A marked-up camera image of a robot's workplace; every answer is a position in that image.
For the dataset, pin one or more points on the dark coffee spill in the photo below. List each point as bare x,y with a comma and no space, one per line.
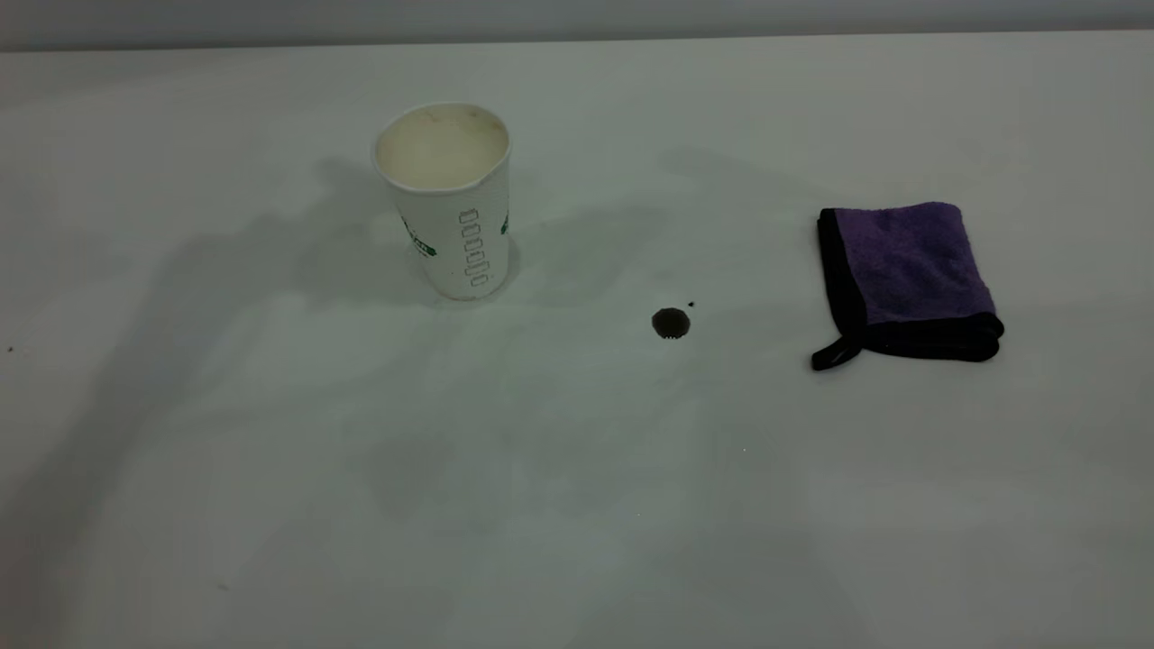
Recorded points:
670,323

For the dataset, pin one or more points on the purple cloth with black trim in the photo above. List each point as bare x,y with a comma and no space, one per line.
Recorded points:
911,266

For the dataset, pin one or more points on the white paper coffee cup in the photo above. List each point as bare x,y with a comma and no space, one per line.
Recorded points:
451,207

